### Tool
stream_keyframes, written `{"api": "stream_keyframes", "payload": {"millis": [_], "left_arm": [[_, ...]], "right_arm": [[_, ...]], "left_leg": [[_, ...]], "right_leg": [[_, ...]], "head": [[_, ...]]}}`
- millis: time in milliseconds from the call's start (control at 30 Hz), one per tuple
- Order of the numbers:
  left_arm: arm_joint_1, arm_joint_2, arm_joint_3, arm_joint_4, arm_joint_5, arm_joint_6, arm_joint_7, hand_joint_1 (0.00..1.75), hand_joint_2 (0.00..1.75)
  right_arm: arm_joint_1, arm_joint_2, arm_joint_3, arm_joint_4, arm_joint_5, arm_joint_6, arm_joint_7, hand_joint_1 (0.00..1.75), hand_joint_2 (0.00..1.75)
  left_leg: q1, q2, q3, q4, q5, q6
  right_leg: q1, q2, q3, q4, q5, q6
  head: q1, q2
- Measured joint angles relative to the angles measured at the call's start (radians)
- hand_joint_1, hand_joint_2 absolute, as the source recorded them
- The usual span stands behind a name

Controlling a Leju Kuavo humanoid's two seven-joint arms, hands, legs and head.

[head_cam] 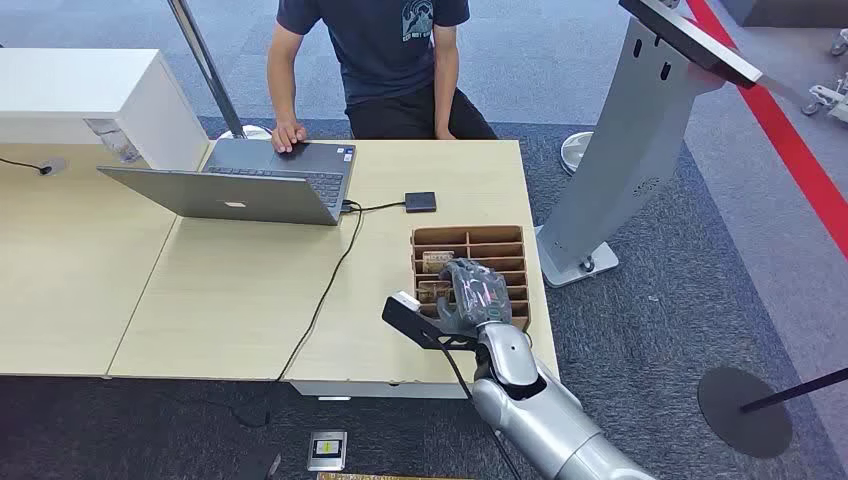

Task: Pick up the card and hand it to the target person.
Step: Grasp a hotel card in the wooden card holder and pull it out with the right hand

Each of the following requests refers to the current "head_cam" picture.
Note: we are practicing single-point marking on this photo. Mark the person's right hand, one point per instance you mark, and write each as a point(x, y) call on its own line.
point(289, 136)

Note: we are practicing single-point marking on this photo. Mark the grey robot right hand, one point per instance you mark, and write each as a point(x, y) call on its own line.
point(474, 295)

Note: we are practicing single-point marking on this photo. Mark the wood-tone hotel card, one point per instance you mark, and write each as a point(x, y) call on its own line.
point(436, 261)
point(432, 291)

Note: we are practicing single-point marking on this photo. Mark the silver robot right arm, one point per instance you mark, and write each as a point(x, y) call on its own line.
point(550, 424)

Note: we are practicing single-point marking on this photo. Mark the person's right forearm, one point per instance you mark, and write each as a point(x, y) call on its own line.
point(283, 79)

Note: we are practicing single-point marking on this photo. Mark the person's left forearm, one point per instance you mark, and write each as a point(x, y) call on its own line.
point(447, 79)

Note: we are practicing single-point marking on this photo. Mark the brown cardboard card holder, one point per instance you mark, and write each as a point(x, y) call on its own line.
point(493, 246)

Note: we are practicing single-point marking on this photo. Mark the small black card reader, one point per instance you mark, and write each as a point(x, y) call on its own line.
point(420, 202)

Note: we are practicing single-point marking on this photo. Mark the person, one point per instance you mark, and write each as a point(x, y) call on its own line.
point(384, 60)

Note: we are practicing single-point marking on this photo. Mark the silver laptop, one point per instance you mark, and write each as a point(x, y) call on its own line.
point(225, 195)

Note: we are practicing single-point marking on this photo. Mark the metal pole with round base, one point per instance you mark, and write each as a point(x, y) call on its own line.
point(205, 66)

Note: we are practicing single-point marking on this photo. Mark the white round stand base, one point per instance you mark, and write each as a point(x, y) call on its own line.
point(574, 154)

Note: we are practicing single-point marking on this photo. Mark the clear plastic holder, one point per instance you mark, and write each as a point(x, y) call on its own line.
point(116, 140)

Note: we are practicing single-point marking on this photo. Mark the grey kiosk stand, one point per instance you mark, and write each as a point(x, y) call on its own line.
point(623, 146)

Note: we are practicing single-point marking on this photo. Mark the small silver screen device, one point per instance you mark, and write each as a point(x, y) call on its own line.
point(327, 450)

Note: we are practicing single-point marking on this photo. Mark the white cabinet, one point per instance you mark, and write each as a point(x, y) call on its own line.
point(79, 86)

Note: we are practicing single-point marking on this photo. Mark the black flat object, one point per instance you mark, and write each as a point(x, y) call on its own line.
point(255, 467)

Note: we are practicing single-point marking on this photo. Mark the black stanchion with round base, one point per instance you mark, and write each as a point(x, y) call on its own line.
point(742, 411)

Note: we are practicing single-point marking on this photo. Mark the black kiosk screen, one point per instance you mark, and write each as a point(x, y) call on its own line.
point(696, 43)

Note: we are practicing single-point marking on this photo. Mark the dark furniture block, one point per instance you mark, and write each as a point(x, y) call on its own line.
point(782, 12)

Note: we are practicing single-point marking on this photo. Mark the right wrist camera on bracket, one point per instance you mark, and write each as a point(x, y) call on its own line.
point(411, 321)

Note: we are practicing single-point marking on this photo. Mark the grey caster frame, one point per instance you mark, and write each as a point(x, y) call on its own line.
point(840, 43)
point(828, 99)

